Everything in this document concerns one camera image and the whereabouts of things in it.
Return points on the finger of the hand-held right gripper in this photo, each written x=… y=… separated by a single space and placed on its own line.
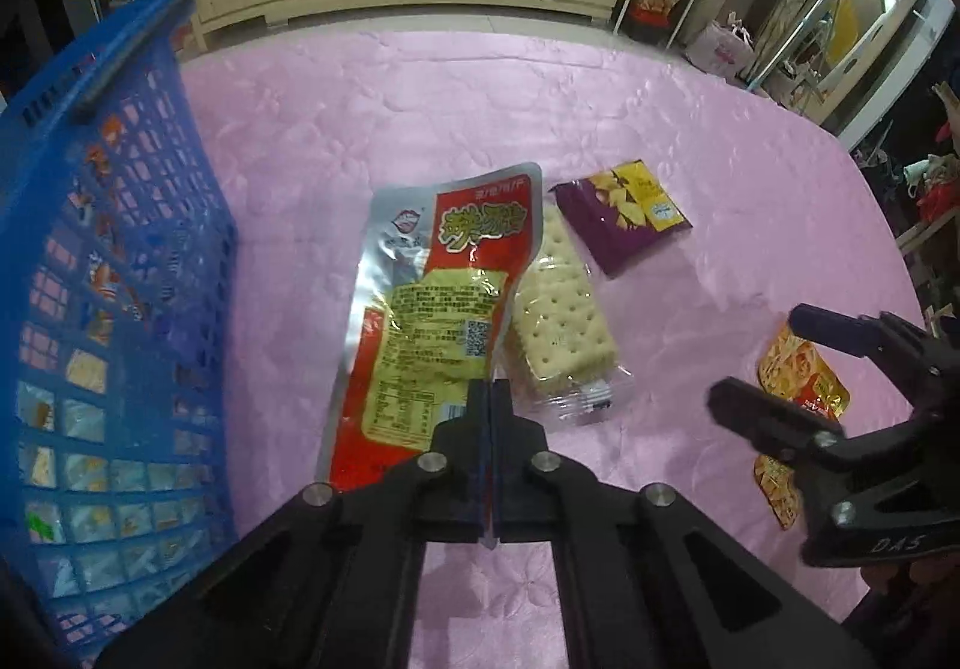
x=832 y=324
x=765 y=418

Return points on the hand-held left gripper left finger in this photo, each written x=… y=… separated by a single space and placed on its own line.
x=480 y=429

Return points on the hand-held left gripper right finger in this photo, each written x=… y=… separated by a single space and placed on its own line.
x=504 y=429

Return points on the yellow red snack packet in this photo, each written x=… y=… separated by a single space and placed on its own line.
x=776 y=498
x=795 y=376

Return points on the red foil snack packet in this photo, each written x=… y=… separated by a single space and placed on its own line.
x=397 y=309

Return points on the blue plastic basket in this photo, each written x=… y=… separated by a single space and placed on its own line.
x=120 y=54

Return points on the clear cracker packet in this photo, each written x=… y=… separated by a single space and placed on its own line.
x=559 y=316

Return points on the purple chip packet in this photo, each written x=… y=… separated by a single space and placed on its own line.
x=600 y=230

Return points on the pink bag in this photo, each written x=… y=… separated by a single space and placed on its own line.
x=720 y=48

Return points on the mop with metal pole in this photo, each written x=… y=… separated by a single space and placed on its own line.
x=795 y=24

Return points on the arched floor mirror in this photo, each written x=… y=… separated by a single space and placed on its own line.
x=877 y=16

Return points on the pink tablecloth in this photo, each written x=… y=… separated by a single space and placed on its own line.
x=375 y=114

